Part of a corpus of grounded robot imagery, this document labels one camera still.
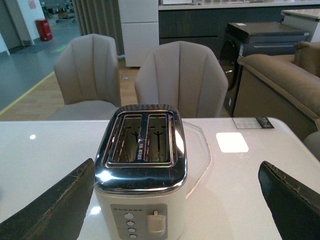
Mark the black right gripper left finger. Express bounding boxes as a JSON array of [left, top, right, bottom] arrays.
[[0, 158, 95, 240]]

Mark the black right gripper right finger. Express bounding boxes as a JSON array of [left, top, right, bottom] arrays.
[[258, 161, 320, 240]]

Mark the white chrome two-slot toaster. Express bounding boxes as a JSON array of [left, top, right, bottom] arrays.
[[94, 104, 188, 240]]

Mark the table label sticker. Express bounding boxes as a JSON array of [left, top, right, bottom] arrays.
[[232, 117, 274, 129]]

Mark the tan fabric sofa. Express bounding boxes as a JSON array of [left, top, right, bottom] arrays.
[[233, 40, 320, 161]]

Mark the beige upholstered chair left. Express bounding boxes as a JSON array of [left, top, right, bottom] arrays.
[[50, 33, 122, 121]]

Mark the beige upholstered chair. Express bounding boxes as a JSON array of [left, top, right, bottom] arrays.
[[50, 33, 122, 121], [134, 41, 229, 118]]

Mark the beige upholstered chair right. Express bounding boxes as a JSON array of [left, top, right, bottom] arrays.
[[134, 41, 229, 118]]

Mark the black washing machine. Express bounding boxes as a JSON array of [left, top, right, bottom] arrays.
[[219, 22, 309, 116]]

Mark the red fire extinguisher box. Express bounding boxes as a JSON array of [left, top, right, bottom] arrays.
[[35, 19, 53, 41]]

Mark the beige pleated curtain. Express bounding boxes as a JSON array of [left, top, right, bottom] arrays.
[[72, 0, 125, 56]]

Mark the dark grey kitchen counter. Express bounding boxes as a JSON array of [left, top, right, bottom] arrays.
[[158, 0, 320, 57]]

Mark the white column cabinet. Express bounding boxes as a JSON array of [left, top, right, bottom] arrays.
[[118, 0, 160, 67]]

